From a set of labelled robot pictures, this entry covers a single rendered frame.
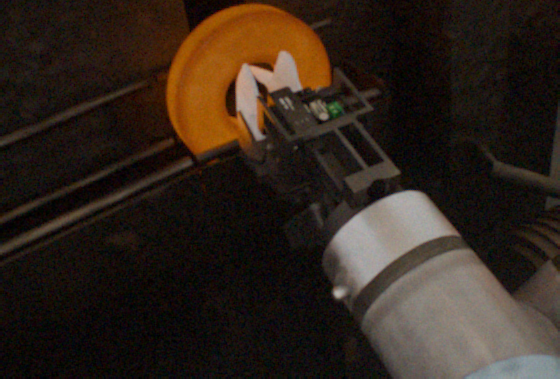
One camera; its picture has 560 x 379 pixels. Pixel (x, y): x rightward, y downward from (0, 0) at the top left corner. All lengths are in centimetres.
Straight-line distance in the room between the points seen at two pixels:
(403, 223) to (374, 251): 3
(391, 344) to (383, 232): 7
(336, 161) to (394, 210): 7
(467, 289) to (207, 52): 29
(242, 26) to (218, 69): 4
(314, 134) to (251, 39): 15
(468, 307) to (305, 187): 17
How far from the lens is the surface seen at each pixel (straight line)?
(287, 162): 44
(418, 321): 37
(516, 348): 37
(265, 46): 55
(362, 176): 41
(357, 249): 40
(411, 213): 40
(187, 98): 54
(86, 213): 54
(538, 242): 71
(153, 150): 60
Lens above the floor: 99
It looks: 34 degrees down
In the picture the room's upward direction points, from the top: 10 degrees counter-clockwise
